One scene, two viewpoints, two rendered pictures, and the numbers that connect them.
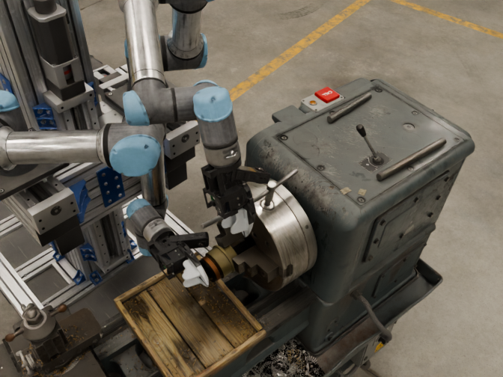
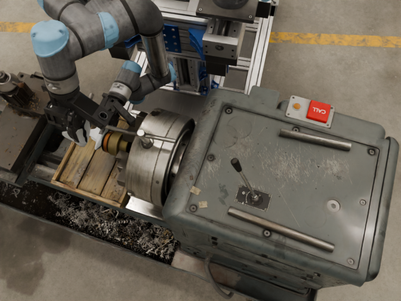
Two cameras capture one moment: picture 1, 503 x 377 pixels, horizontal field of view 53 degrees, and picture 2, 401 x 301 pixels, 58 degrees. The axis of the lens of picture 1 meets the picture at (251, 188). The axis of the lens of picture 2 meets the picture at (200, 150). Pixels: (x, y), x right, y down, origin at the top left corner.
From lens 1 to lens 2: 1.02 m
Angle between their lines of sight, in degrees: 40
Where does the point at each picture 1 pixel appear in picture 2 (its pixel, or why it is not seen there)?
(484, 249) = not seen: outside the picture
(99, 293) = (171, 96)
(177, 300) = not seen: hidden behind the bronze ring
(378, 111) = (333, 167)
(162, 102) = (54, 8)
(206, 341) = (95, 175)
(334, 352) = (191, 262)
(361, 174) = (225, 193)
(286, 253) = (129, 182)
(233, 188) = (61, 110)
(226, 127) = (44, 64)
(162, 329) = (89, 146)
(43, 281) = not seen: hidden behind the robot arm
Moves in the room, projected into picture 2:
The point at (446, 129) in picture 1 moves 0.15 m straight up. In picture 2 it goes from (360, 245) to (384, 235)
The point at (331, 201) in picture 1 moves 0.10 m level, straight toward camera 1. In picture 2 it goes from (178, 186) to (144, 196)
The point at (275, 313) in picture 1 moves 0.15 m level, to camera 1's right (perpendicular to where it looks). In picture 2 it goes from (144, 204) to (162, 239)
